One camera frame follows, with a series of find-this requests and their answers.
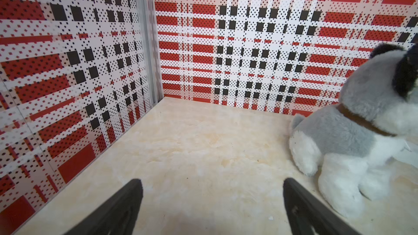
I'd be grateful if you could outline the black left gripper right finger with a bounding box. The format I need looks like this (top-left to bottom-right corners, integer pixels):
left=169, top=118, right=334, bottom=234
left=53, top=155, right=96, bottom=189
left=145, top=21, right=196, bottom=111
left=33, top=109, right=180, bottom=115
left=283, top=178, right=359, bottom=235

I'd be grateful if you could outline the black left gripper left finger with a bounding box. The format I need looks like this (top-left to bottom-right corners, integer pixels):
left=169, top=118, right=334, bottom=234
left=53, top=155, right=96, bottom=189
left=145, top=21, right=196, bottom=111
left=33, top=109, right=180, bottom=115
left=66, top=179, right=143, bottom=235

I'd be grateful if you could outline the grey white husky plush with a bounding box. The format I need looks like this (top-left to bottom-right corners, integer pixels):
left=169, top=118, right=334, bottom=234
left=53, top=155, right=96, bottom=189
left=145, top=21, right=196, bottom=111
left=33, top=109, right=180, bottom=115
left=288, top=44, right=418, bottom=218

